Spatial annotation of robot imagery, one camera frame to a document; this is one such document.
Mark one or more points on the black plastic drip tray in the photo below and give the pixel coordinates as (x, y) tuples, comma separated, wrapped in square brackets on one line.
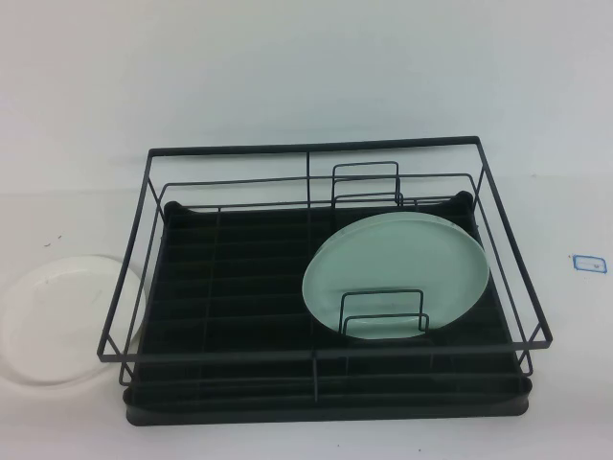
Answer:
[(287, 408)]

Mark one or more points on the white plate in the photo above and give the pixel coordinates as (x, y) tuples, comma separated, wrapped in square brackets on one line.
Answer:
[(57, 316)]

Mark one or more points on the blue outlined rectangle mark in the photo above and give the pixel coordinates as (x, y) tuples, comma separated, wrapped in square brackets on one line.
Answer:
[(590, 264)]

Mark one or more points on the pale green plate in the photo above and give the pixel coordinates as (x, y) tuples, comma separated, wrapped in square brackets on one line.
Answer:
[(383, 268)]

